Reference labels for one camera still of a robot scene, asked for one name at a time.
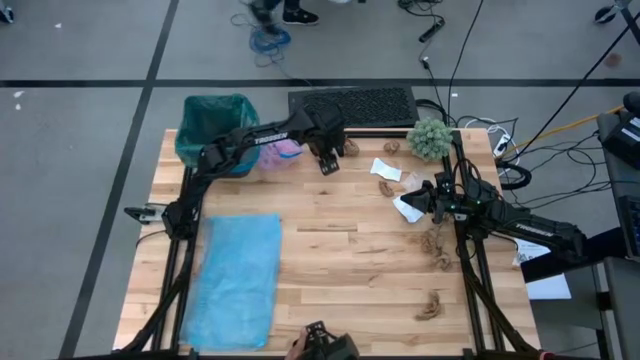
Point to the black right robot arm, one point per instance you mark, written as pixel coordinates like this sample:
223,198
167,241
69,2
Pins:
535,227

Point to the light blue flat trash bag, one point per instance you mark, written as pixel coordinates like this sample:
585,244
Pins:
235,282

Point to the black round device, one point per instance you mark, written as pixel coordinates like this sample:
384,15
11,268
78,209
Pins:
632,102

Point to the black floor power strip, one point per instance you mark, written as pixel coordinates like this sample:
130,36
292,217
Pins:
432,30

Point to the black caster foot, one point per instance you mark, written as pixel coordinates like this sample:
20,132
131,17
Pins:
5,15

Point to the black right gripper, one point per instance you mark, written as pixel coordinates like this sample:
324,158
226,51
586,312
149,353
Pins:
440,200

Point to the white paper sheet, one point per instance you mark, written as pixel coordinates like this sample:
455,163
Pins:
547,289

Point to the dark desk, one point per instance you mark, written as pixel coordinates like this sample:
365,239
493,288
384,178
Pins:
575,255

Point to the black perforated computer case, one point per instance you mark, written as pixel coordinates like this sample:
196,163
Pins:
360,106

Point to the person's hand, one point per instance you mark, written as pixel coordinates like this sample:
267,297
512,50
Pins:
294,348

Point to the black chair base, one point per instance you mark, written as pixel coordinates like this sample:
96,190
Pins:
607,14

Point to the grey side table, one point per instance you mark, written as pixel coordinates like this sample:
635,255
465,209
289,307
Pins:
611,175

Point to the black aluminium table frame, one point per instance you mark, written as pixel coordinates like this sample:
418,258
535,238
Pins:
467,280

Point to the black handheld device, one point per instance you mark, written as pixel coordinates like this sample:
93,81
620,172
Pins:
330,345

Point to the white power strip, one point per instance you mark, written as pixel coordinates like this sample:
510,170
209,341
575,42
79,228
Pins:
501,145

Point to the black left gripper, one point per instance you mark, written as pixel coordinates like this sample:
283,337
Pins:
327,127

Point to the dark plastic trash bin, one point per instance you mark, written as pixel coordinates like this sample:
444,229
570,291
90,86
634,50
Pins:
250,173

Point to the potted green plant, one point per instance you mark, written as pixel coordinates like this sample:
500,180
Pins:
429,139

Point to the white paper scrap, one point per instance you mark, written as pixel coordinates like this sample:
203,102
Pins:
385,169
406,213

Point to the person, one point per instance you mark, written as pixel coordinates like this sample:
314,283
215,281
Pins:
300,17

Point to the brown paper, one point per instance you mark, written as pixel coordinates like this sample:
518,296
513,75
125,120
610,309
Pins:
391,147
444,261
430,244
351,147
429,307
385,189

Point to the black box device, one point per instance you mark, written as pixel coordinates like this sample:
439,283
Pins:
622,137

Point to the clear plastic wrapper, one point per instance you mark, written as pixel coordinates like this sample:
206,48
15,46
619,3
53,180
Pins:
414,181

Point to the black keyboard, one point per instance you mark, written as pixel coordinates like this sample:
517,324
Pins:
631,225

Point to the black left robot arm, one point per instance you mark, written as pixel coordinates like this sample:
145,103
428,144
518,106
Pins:
270,137

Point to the pink plastic bag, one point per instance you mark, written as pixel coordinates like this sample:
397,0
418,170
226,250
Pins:
276,156

